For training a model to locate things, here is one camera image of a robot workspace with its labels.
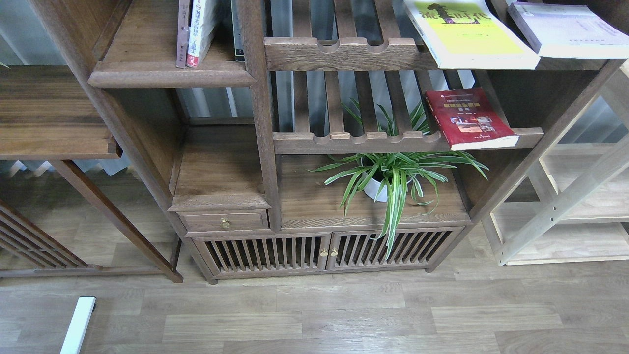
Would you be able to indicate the yellow green cover book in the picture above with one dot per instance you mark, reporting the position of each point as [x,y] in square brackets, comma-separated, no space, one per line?
[463,34]

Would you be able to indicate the pale lavender white book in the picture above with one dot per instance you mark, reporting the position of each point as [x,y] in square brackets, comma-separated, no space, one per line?
[564,31]

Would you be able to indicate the light wooden shelf rack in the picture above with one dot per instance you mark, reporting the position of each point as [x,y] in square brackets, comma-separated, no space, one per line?
[581,213]

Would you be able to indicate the dark wooden bookshelf cabinet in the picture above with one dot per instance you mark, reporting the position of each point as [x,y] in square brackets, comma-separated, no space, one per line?
[236,140]

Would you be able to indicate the white plant pot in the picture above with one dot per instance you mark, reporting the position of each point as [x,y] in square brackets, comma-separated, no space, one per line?
[376,188]

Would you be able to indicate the green spider plant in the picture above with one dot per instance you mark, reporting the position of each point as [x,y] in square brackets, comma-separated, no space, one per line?
[399,174]

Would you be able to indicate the brass drawer knob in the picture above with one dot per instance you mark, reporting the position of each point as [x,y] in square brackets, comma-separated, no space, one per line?
[225,224]

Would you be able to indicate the red cover book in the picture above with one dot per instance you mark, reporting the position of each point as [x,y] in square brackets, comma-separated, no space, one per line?
[468,120]

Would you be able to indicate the dark thin upright book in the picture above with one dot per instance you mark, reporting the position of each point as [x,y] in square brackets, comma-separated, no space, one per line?
[239,55]

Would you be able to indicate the brown spine upright book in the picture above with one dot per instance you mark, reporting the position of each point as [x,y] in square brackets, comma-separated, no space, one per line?
[183,23]

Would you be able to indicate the white red upright book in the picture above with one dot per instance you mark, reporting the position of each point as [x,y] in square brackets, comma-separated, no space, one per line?
[205,16]

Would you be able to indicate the white bar on floor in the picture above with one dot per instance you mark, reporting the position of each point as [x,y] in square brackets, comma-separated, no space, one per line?
[77,329]

